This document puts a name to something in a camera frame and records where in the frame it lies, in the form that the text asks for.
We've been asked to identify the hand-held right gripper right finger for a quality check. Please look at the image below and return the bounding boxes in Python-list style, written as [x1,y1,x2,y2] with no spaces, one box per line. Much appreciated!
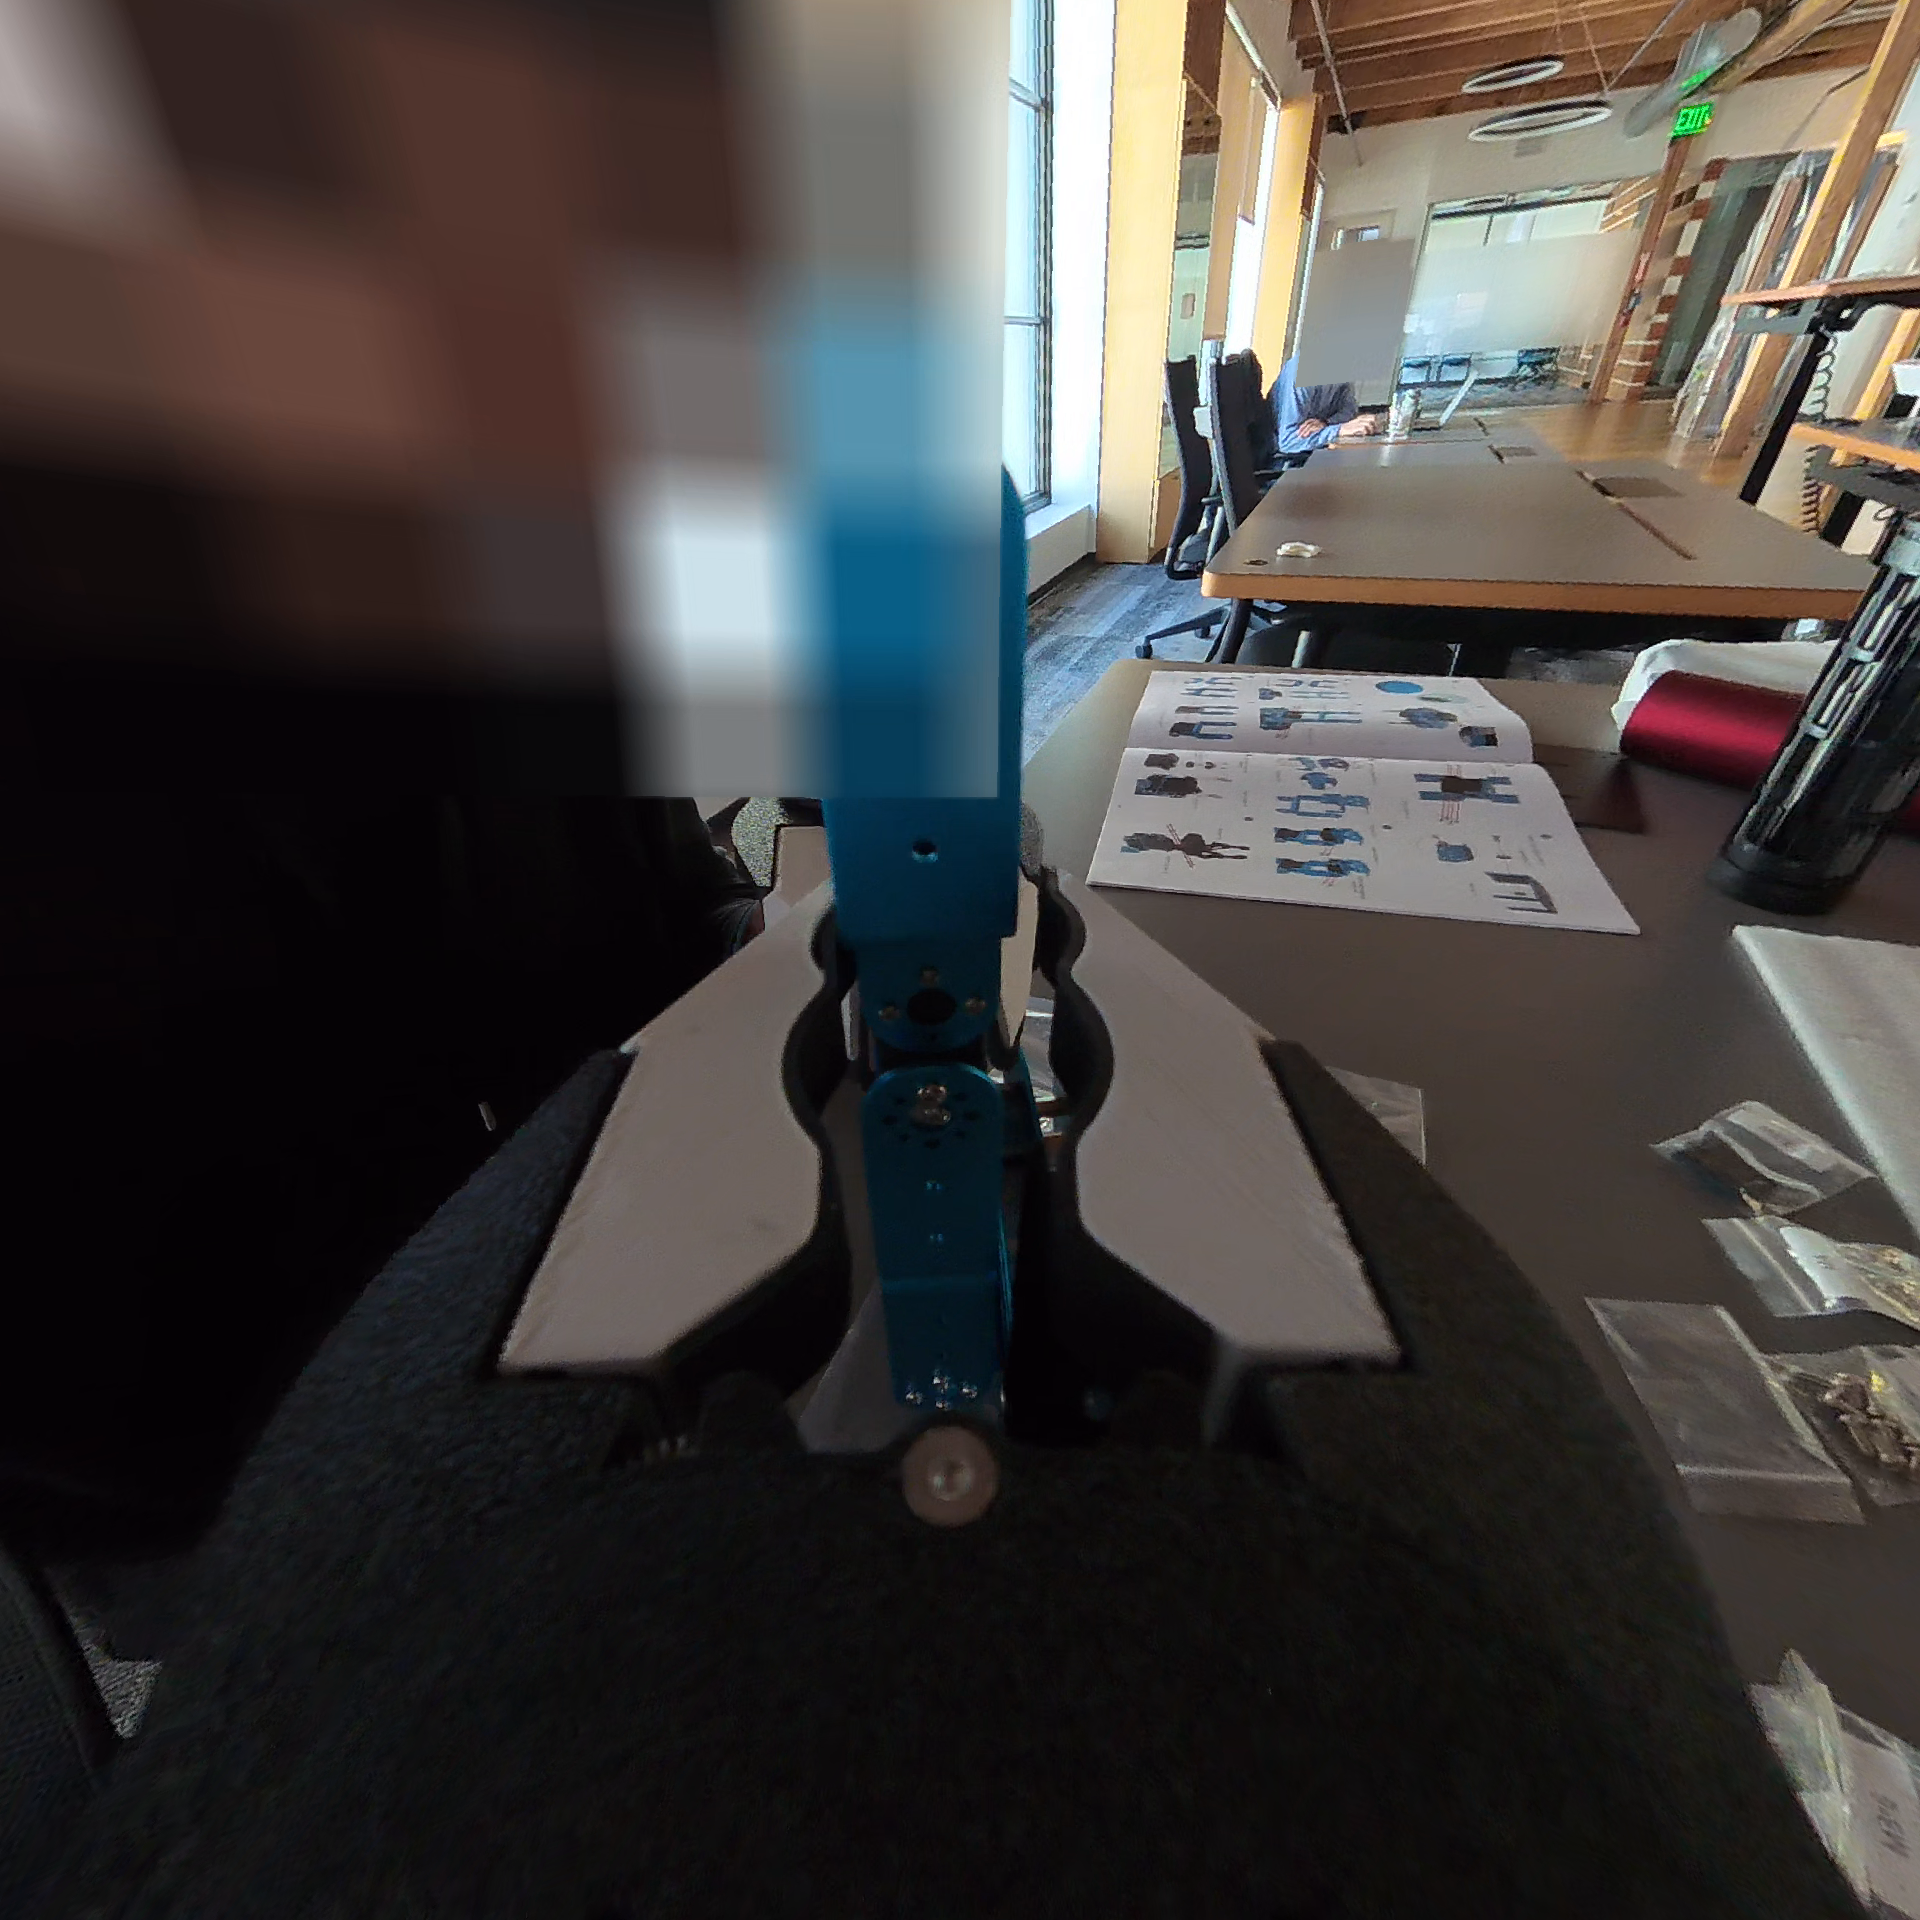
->
[1028,867,1409,1371]

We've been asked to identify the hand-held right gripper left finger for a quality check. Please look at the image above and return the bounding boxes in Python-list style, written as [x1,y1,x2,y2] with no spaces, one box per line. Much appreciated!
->
[497,874,872,1380]

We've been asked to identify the blue toy robot arm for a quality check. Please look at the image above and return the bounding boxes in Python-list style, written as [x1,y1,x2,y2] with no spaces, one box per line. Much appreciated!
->
[817,463,1036,1413]

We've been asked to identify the grey work desk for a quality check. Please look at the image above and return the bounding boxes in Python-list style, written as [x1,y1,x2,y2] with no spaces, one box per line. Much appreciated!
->
[1021,660,1920,1920]

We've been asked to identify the desk with orange edge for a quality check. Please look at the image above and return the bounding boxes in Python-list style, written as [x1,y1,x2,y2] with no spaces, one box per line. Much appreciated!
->
[1199,402,1881,669]

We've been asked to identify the wooden standing desk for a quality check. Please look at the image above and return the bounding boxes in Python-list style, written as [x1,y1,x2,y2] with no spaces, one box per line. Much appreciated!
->
[1719,273,1920,498]

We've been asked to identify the printed instruction sheet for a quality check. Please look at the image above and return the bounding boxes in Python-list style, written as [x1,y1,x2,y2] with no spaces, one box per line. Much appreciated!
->
[1085,667,1645,937]

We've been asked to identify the person's black-clad torso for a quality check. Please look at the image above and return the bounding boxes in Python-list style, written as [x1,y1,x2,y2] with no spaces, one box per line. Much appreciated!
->
[0,794,783,1515]

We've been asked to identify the pile of small screw bags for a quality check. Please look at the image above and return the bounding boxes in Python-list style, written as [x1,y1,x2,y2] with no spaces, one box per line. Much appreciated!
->
[1588,1099,1920,1914]

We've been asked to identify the white ribbed foam sheet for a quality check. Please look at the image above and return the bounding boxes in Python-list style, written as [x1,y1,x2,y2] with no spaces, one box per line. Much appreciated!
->
[1731,923,1920,1195]

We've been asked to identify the red metal cylinder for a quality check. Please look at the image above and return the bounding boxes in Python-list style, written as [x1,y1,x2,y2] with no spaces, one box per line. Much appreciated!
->
[1617,669,1920,839]

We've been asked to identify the white cloth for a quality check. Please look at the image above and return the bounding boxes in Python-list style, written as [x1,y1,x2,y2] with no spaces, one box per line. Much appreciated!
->
[1611,636,1841,708]

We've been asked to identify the black cylindrical bottle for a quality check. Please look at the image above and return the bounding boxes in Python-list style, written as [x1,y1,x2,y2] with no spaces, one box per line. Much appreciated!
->
[1715,516,1920,916]

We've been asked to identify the black office chair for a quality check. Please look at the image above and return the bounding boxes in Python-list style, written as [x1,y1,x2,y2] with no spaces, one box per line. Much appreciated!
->
[1136,348,1307,665]

